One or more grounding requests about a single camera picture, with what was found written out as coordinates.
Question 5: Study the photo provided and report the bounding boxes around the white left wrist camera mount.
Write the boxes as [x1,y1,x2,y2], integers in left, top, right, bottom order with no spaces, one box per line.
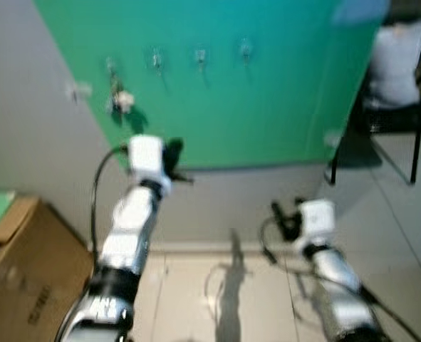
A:
[127,135,170,187]

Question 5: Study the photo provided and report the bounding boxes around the clear adhesive metal hook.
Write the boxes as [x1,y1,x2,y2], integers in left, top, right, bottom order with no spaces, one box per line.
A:
[192,47,209,71]
[239,39,255,63]
[103,57,120,81]
[148,48,165,72]

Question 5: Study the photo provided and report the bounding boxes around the grey cushion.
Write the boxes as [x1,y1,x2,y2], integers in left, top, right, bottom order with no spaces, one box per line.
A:
[367,19,421,109]

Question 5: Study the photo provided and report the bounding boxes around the keys with white plush charm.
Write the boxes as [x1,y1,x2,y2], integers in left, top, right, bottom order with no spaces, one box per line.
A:
[108,75,136,116]

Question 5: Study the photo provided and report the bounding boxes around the brown cardboard box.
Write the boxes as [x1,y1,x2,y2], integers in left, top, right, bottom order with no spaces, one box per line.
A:
[0,197,95,342]

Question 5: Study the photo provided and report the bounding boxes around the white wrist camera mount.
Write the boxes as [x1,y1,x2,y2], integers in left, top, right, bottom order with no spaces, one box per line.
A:
[127,135,170,187]
[296,199,337,247]

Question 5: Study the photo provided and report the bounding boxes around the black metal chair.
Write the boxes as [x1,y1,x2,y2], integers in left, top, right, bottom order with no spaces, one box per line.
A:
[328,18,421,186]

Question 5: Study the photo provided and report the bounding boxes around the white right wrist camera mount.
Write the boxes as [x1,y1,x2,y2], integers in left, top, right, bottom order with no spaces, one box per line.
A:
[296,199,337,247]

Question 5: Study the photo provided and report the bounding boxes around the pale blue tape patch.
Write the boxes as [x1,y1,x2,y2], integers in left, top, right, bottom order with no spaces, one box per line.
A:
[331,0,390,28]

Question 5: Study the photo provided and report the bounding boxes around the green wall board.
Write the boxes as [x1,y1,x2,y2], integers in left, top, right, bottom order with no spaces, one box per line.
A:
[33,0,390,170]

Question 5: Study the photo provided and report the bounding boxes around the clear tape piece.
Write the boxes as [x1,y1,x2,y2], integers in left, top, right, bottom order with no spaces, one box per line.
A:
[323,130,343,147]
[66,82,93,100]

